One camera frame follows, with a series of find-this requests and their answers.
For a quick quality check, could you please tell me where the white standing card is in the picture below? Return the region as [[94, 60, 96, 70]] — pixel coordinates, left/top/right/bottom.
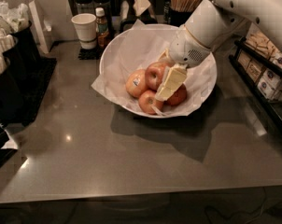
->
[[28, 0, 53, 54]]

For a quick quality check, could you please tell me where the black front cutlery container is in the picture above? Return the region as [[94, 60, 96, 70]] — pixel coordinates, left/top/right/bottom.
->
[[0, 52, 23, 120]]

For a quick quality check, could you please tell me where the white paper liner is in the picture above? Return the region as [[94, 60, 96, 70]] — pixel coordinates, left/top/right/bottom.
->
[[91, 19, 214, 118]]

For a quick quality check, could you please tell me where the small black coaster mat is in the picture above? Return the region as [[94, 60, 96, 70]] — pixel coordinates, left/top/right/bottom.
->
[[78, 48, 103, 60]]

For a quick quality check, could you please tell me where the black rubber mat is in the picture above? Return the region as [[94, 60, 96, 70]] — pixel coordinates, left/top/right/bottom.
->
[[11, 57, 57, 126]]

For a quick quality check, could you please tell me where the black cup of stir sticks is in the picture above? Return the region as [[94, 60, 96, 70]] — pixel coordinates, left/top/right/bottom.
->
[[170, 0, 202, 26]]

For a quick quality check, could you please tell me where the black container with white packets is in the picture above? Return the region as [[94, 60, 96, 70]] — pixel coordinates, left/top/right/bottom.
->
[[0, 1, 41, 71]]

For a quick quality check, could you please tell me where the small amber sauce bottle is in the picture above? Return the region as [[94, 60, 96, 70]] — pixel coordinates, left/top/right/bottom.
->
[[95, 7, 110, 49]]

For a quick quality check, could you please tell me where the black container with white cutlery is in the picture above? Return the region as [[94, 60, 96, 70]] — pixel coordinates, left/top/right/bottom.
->
[[0, 28, 27, 88]]

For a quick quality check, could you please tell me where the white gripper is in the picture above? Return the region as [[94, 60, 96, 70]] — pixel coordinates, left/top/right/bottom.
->
[[155, 26, 210, 102]]

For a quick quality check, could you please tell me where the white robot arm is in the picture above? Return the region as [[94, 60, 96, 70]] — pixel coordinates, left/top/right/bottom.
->
[[165, 0, 282, 68]]

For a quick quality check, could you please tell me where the left yellow-red apple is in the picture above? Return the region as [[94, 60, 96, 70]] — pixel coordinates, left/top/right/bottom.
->
[[125, 69, 148, 98]]

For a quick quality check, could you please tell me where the white bowl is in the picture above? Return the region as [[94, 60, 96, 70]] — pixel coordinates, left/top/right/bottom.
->
[[99, 23, 218, 119]]

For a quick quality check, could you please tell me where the white paper cup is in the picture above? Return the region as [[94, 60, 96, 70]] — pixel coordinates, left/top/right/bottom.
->
[[71, 13, 97, 49]]

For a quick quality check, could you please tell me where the black napkin holder with napkins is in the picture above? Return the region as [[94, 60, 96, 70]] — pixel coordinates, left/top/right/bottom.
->
[[119, 0, 157, 33]]

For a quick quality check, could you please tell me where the red apple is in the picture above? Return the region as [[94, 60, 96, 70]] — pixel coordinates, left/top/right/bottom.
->
[[145, 62, 170, 91], [138, 90, 163, 115], [166, 85, 187, 106]]

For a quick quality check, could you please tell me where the black condiment rack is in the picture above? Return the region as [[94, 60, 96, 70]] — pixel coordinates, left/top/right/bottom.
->
[[229, 24, 282, 132]]

